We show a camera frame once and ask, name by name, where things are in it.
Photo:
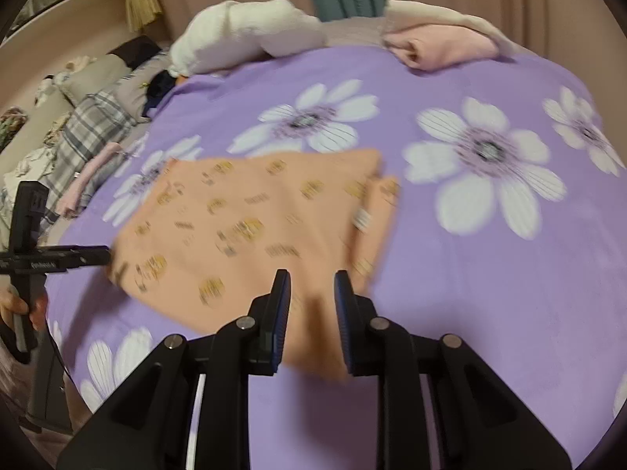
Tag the beige pillow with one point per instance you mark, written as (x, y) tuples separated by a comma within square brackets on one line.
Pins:
[(93, 76)]

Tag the grey plaid blanket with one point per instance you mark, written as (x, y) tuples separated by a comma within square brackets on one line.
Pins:
[(93, 117)]

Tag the cream folded cloth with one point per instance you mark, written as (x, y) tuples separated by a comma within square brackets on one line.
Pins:
[(441, 12)]

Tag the white window frame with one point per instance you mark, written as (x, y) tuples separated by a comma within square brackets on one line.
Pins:
[(73, 5)]

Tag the person's left hand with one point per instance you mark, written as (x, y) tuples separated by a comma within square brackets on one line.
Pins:
[(10, 306)]

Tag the grey pillow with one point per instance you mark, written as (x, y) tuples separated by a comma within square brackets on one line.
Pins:
[(130, 90)]

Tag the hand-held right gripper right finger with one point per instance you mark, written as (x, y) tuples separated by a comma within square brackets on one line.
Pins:
[(343, 323)]

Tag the orange printed shirt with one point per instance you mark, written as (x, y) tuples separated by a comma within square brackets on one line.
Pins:
[(220, 225)]

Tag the grey bed sheet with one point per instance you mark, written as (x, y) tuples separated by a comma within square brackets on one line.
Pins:
[(352, 32)]

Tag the light pink cloth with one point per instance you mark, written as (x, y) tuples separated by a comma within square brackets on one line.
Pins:
[(93, 166)]

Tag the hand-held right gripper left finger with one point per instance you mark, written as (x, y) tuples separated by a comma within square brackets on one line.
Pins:
[(280, 323)]

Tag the purple floral blanket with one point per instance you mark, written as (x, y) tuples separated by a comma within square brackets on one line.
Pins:
[(441, 279)]

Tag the dark navy clothing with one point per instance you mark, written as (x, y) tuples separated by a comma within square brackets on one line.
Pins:
[(159, 90)]

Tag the white plush toy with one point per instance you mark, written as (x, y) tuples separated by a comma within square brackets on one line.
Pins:
[(73, 66)]

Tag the straw-coloured tassel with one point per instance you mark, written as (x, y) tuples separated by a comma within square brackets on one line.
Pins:
[(142, 7)]

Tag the floral printed cloth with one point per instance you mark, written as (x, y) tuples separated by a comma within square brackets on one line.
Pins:
[(12, 125)]

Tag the grey cloth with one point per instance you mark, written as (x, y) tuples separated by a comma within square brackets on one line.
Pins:
[(110, 178)]

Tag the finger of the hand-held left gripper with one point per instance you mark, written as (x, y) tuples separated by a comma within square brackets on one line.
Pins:
[(78, 257)]

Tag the dark brown cushion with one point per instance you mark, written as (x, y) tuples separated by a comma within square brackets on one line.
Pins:
[(137, 49)]

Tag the white folded towel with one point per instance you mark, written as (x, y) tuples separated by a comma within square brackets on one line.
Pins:
[(235, 34)]

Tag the pink folded garment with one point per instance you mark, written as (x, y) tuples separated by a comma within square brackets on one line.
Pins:
[(441, 46)]

